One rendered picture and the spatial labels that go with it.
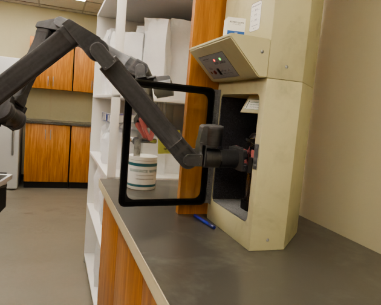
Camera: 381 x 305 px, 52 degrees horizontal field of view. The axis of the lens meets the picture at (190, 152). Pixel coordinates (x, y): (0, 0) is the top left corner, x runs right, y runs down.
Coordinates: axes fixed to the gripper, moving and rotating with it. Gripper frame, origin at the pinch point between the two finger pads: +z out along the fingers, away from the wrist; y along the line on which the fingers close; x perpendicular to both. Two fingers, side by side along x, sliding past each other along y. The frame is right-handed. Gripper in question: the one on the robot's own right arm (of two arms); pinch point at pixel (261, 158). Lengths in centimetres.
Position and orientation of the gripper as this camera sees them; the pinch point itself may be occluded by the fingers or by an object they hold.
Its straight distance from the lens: 123.7
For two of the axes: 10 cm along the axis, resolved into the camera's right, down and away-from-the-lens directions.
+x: -0.7, 9.9, 1.2
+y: -3.2, -1.3, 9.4
